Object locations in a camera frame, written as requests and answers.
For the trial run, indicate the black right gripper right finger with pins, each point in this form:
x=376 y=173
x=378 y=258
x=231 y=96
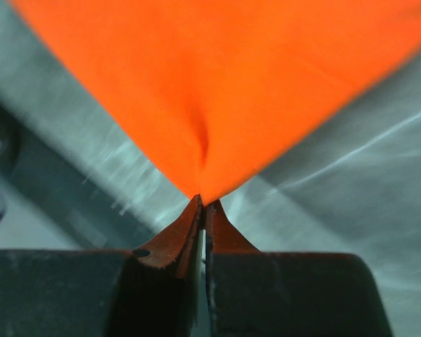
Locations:
x=256 y=293

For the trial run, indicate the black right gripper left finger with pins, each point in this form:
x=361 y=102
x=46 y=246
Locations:
x=147 y=291

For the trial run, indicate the orange t shirt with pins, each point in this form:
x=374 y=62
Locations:
x=214 y=91

